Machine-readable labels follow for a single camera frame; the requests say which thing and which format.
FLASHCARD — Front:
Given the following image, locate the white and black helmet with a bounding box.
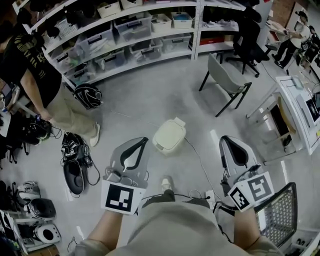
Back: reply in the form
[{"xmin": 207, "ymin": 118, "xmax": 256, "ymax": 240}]
[
  {"xmin": 33, "ymin": 223, "xmax": 62, "ymax": 244},
  {"xmin": 16, "ymin": 180, "xmax": 41, "ymax": 201},
  {"xmin": 25, "ymin": 198, "xmax": 57, "ymax": 221}
]

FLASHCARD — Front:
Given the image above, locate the person's beige clothing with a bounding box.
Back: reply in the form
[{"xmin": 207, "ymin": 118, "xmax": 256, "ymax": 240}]
[{"xmin": 72, "ymin": 189, "xmax": 285, "ymax": 256}]

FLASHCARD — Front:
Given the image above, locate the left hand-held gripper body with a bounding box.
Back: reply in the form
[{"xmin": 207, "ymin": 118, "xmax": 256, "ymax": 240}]
[{"xmin": 100, "ymin": 136, "xmax": 151, "ymax": 216}]

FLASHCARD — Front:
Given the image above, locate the cream trash bin with lid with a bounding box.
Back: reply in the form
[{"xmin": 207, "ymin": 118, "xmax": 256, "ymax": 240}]
[{"xmin": 152, "ymin": 116, "xmax": 187, "ymax": 157}]

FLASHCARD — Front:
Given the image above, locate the wooden chair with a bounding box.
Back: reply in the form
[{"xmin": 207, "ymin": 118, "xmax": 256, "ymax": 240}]
[{"xmin": 270, "ymin": 94, "xmax": 298, "ymax": 141}]

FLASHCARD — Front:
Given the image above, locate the white floor cable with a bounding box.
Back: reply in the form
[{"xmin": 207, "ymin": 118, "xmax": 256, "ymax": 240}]
[{"xmin": 184, "ymin": 136, "xmax": 221, "ymax": 201}]

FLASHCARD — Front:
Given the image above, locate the open black case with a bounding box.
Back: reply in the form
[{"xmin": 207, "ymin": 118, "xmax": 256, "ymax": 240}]
[{"xmin": 62, "ymin": 159, "xmax": 88, "ymax": 196}]

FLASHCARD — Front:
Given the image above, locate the white power strip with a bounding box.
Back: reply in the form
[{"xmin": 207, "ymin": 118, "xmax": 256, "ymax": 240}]
[{"xmin": 204, "ymin": 189, "xmax": 216, "ymax": 204}]

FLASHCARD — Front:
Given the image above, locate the pile of black cables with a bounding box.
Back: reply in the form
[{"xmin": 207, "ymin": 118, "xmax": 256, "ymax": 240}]
[{"xmin": 60, "ymin": 131, "xmax": 94, "ymax": 166}]

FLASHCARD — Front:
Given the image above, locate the white mesh basket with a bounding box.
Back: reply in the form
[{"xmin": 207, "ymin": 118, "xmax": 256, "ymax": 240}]
[{"xmin": 53, "ymin": 18, "xmax": 80, "ymax": 40}]

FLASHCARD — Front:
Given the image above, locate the black office chair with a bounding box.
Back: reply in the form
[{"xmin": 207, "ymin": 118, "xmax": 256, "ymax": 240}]
[{"xmin": 225, "ymin": 6, "xmax": 271, "ymax": 79}]

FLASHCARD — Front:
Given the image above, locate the white metal shelf unit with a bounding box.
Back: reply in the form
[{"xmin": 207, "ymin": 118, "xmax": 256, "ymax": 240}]
[{"xmin": 13, "ymin": 0, "xmax": 251, "ymax": 89}]

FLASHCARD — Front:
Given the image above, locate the person's right forearm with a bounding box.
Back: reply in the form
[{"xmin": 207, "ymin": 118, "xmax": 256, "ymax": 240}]
[{"xmin": 233, "ymin": 206, "xmax": 264, "ymax": 251}]

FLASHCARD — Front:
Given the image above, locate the row of clear storage boxes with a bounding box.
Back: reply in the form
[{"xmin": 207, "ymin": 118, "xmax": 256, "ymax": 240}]
[{"xmin": 48, "ymin": 11, "xmax": 193, "ymax": 86}]

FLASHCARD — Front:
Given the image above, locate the black mesh chair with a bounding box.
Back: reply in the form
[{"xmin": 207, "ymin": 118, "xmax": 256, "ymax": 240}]
[{"xmin": 254, "ymin": 181, "xmax": 299, "ymax": 249}]

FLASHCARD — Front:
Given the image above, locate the person's white shoe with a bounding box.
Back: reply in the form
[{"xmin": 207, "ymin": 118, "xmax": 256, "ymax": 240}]
[{"xmin": 160, "ymin": 175, "xmax": 175, "ymax": 194}]

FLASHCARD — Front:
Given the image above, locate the person's left forearm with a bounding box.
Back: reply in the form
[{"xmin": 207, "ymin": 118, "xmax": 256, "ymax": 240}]
[{"xmin": 84, "ymin": 208, "xmax": 141, "ymax": 251}]

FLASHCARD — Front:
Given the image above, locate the red box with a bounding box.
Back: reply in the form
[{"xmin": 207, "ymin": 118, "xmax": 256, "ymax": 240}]
[{"xmin": 199, "ymin": 35, "xmax": 226, "ymax": 46}]

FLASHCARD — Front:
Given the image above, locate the grey chair with black legs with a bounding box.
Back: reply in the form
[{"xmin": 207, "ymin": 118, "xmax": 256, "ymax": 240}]
[{"xmin": 198, "ymin": 52, "xmax": 253, "ymax": 118}]

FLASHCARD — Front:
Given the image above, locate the black equipment heap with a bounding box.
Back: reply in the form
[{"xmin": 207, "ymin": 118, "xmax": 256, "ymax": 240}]
[{"xmin": 13, "ymin": 118, "xmax": 54, "ymax": 146}]

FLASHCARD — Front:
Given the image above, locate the white table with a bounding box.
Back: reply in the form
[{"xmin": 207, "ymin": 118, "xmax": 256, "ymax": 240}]
[{"xmin": 245, "ymin": 75, "xmax": 320, "ymax": 156}]

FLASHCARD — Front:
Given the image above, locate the white plastic basket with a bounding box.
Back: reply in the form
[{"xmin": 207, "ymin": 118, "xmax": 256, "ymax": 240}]
[
  {"xmin": 96, "ymin": 1, "xmax": 122, "ymax": 19},
  {"xmin": 170, "ymin": 11, "xmax": 194, "ymax": 30},
  {"xmin": 150, "ymin": 13, "xmax": 173, "ymax": 34}
]

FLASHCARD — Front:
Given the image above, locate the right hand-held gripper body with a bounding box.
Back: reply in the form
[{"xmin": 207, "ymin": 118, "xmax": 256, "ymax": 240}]
[{"xmin": 219, "ymin": 135, "xmax": 275, "ymax": 213}]

